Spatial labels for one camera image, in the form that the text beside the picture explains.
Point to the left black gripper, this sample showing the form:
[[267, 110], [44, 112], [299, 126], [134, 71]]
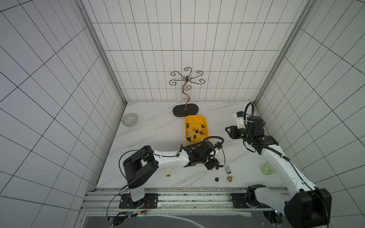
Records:
[[212, 164]]

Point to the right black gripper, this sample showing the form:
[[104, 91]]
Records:
[[233, 132]]

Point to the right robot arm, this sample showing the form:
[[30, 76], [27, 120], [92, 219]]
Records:
[[306, 206]]

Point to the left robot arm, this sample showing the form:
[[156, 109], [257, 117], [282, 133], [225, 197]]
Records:
[[138, 168]]

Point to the yellow plastic storage box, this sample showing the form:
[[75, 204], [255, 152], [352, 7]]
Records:
[[196, 129]]

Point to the green glass cup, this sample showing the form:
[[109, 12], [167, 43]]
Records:
[[267, 169]]

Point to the metal jewelry stand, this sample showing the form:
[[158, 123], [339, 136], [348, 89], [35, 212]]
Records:
[[186, 109]]

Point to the aluminium mounting rail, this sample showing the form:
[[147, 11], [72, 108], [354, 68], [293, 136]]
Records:
[[172, 200]]

